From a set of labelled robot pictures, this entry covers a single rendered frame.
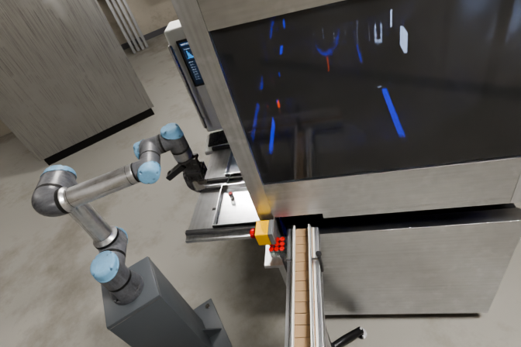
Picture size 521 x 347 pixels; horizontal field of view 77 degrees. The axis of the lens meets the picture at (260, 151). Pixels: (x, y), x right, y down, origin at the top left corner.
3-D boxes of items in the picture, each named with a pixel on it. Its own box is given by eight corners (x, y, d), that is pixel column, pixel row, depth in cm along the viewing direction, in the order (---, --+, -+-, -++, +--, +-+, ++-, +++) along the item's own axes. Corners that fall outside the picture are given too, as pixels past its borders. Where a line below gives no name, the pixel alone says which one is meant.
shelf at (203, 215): (289, 138, 196) (288, 135, 195) (284, 236, 144) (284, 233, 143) (215, 148, 207) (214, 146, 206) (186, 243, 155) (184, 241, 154)
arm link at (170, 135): (157, 125, 126) (177, 118, 126) (169, 147, 133) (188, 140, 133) (156, 136, 120) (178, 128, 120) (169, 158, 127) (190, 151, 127)
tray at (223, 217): (286, 182, 166) (284, 177, 164) (284, 224, 147) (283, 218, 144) (223, 189, 174) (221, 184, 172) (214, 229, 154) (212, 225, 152)
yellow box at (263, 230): (277, 229, 135) (273, 218, 131) (276, 245, 130) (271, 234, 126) (259, 231, 137) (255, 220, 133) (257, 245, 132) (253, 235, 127)
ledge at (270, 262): (298, 239, 141) (298, 236, 140) (298, 266, 131) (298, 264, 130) (267, 241, 144) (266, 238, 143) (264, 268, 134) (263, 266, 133)
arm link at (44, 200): (13, 214, 108) (151, 160, 109) (25, 193, 117) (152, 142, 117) (38, 235, 115) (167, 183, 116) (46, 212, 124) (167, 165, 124)
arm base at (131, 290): (115, 311, 144) (103, 301, 138) (111, 285, 156) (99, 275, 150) (146, 292, 148) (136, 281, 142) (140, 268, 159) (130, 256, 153)
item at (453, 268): (398, 108, 330) (399, 22, 275) (484, 320, 175) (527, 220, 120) (299, 122, 353) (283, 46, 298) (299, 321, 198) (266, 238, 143)
